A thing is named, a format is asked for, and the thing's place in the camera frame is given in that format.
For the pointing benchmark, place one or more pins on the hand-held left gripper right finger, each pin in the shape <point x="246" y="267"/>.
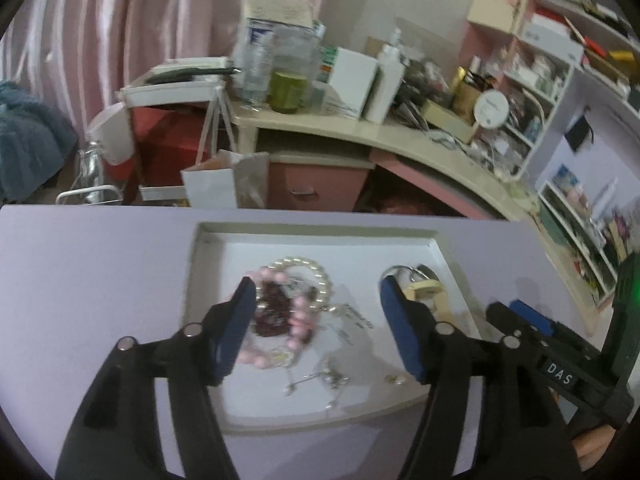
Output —
<point x="400" y="320"/>

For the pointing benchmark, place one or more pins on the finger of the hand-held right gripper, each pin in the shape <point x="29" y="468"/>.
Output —
<point x="530" y="312"/>

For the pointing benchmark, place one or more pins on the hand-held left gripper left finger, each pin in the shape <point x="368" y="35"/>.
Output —
<point x="235" y="320"/>

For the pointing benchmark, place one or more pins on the thin silver bangle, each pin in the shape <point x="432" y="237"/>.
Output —
<point x="400" y="267"/>

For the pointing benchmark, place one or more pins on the grey cuff bangle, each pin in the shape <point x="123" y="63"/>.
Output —
<point x="430" y="270"/>

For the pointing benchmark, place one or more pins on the silver cluster earring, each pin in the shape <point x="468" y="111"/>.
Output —
<point x="332" y="377"/>

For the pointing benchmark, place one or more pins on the beige jewelry tray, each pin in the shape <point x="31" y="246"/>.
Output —
<point x="310" y="245"/>

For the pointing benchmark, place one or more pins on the person's right hand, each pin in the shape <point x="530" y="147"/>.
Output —
<point x="592" y="450"/>

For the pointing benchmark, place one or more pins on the low white shelf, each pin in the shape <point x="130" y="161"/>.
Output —
<point x="575" y="240"/>

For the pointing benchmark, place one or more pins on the white paper bag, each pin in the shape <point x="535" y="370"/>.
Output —
<point x="210" y="185"/>

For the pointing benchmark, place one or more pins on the lavender tablecloth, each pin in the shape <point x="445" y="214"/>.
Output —
<point x="100" y="270"/>

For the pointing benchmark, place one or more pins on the black hanging bag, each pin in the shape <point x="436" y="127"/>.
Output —
<point x="580" y="132"/>

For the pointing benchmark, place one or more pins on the beige curved desk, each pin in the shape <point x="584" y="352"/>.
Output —
<point x="350" y="132"/>

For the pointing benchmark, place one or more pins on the round white clock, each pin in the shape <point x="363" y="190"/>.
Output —
<point x="490" y="110"/>

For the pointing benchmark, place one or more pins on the silver foil bag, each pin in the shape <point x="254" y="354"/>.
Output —
<point x="92" y="170"/>

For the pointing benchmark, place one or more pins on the flat beige box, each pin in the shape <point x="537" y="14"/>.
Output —
<point x="445" y="115"/>

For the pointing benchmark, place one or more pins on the gold box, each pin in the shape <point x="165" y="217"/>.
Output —
<point x="465" y="90"/>

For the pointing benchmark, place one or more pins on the white bottle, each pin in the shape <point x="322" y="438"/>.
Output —
<point x="387" y="85"/>

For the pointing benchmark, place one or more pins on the green glass jar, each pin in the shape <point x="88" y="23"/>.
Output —
<point x="289" y="90"/>

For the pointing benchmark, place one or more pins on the white box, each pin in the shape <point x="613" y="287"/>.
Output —
<point x="350" y="80"/>

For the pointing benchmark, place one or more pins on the clear plastic bottle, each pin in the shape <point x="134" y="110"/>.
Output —
<point x="255" y="70"/>

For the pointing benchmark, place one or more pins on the white bookshelf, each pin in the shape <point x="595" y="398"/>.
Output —
<point x="550" y="60"/>

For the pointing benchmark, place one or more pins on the green white carton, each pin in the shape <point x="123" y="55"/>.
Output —
<point x="326" y="62"/>

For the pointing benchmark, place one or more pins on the blue fluffy blanket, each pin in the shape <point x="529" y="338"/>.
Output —
<point x="25" y="135"/>

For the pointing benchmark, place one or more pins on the white labelled carton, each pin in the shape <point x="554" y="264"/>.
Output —
<point x="280" y="15"/>

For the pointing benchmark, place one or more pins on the pink curtain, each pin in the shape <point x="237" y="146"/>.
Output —
<point x="125" y="20"/>

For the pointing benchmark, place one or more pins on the white metal rail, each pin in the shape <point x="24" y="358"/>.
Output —
<point x="90" y="192"/>

